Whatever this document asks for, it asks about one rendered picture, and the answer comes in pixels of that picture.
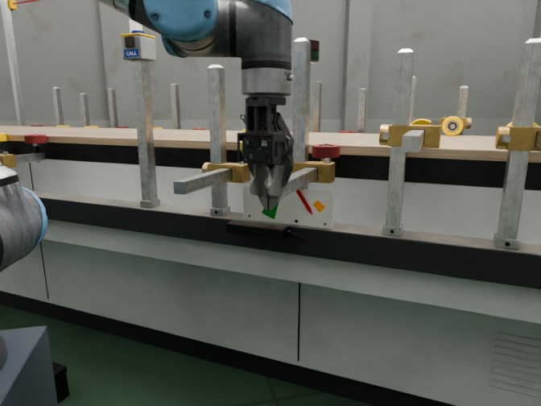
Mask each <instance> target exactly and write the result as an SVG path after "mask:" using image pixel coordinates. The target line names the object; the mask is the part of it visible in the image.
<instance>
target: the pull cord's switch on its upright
mask: <svg viewBox="0 0 541 406"><path fill-rule="evenodd" d="M0 2H1V8H2V19H3V25H4V31H5V37H6V47H7V53H8V59H9V65H10V75H11V81H12V87H13V93H14V103H15V109H16V115H17V121H18V126H27V124H26V118H25V112H24V106H23V95H22V89H21V82H20V76H19V66H18V59H17V53H16V47H15V41H14V30H13V24H12V18H11V11H13V10H17V5H16V4H14V3H15V2H16V1H15V0H0Z"/></svg>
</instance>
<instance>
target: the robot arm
mask: <svg viewBox="0 0 541 406"><path fill-rule="evenodd" d="M96 1H98V2H100V3H102V4H104V5H106V6H108V7H111V8H113V9H115V10H117V11H119V12H121V13H123V14H124V15H127V16H128V18H129V19H131V20H133V21H135V22H136V23H139V24H141V25H143V26H144V27H147V28H149V29H151V30H152V31H155V32H157V33H159V34H160V35H161V38H162V42H163V46H164V47H165V49H166V51H167V53H168V54H169V55H171V56H178V57H180V58H186V57H188V56H190V57H241V59H242V95H244V96H249V97H248V98H246V132H242V133H237V161H238V162H242V161H243V163H244V164H248V168H249V170H250V172H251V174H252V176H253V180H252V181H251V183H250V193H251V194H253V195H257V196H258V198H259V200H260V201H261V203H262V205H263V207H264V208H265V209H266V210H272V209H273V208H274V207H275V206H276V204H277V203H278V201H279V199H280V197H281V196H282V194H283V191H284V189H285V187H286V185H287V182H288V181H289V178H290V176H291V173H292V170H293V167H294V159H293V151H294V150H293V149H292V148H293V145H294V139H293V137H292V135H291V133H290V131H289V130H288V128H287V125H286V123H285V122H284V120H283V118H282V116H281V114H280V113H279V112H277V111H276V110H277V106H284V105H286V98H285V97H283V96H290V95H291V81H293V80H294V76H293V75H291V54H292V26H293V20H292V5H291V2H290V1H289V0H239V1H240V2H238V1H236V2H230V1H217V0H96ZM240 141H242V155H240ZM265 164H274V168H272V169H271V170H270V169H269V168H268V167H267V166H266V165H265ZM269 175H270V177H271V179H272V180H271V182H270V183H269V185H268V177H269ZM46 230H47V214H46V209H45V208H44V205H43V203H42V201H41V200H40V199H39V198H38V197H37V196H36V195H35V194H34V193H33V192H32V191H30V190H29V189H27V188H24V187H22V186H21V184H20V181H19V177H18V175H17V172H14V171H12V170H11V169H9V168H7V167H5V166H3V165H2V164H1V161H0V272H1V271H3V270H4V269H6V268H7V267H9V266H10V265H12V264H13V263H15V262H17V261H18V260H20V259H22V258H24V257H25V256H27V255H28V254H30V253H31V252H32V251H33V249H34V248H35V247H36V246H37V245H38V244H39V243H40V242H41V241H42V239H43V236H44V235H45V233H46Z"/></svg>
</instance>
